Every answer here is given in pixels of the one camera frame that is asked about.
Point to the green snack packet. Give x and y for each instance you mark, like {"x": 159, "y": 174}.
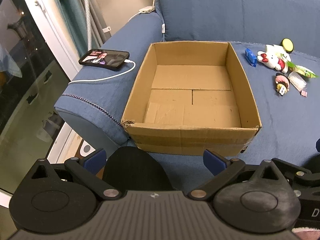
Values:
{"x": 301, "y": 70}

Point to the pink hat doll keychain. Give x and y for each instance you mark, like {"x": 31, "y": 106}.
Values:
{"x": 282, "y": 84}

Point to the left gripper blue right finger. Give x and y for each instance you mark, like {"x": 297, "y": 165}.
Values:
{"x": 214, "y": 162}

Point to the open cardboard box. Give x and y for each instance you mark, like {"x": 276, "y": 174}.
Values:
{"x": 191, "y": 96}

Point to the yellow round sponge puff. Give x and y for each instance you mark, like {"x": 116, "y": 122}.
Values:
{"x": 288, "y": 45}

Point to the white kitty plush red dress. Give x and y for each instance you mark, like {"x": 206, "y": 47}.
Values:
{"x": 274, "y": 57}

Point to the blue tissue pack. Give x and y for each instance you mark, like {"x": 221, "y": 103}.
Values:
{"x": 250, "y": 57}

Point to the clear plastic case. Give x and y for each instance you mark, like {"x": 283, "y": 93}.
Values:
{"x": 299, "y": 83}

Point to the white window frame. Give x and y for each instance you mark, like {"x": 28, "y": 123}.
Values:
{"x": 53, "y": 28}

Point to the blue fabric sofa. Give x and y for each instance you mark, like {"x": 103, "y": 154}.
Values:
{"x": 94, "y": 104}

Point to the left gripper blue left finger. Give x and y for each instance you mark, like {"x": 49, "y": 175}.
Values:
{"x": 95, "y": 161}

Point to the black smartphone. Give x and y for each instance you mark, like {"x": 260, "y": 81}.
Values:
{"x": 102, "y": 58}

